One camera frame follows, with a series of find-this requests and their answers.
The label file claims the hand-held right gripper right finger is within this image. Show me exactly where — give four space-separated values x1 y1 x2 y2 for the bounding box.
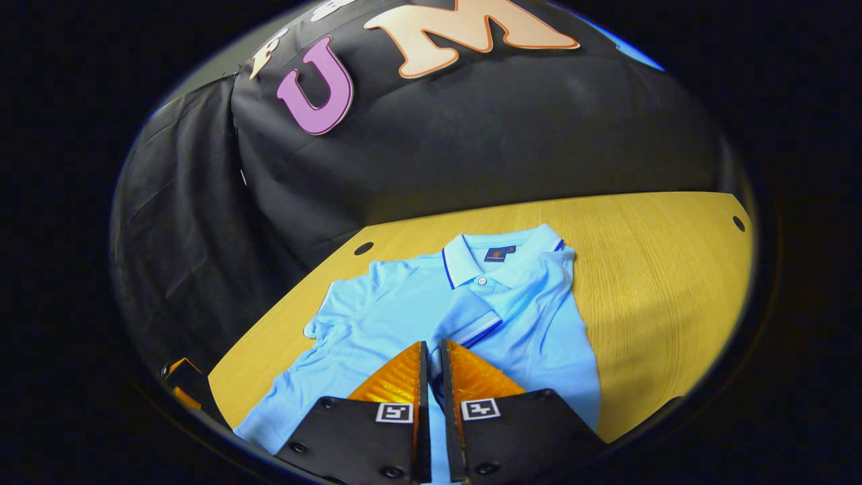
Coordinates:
441 339 607 483

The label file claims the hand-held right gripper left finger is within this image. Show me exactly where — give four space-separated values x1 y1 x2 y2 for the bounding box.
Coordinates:
275 341 432 484

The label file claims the light blue T-shirt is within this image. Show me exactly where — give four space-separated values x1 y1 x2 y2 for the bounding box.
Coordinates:
234 224 602 485

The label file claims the black backdrop cloth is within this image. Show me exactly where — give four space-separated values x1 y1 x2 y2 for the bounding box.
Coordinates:
111 0 735 378

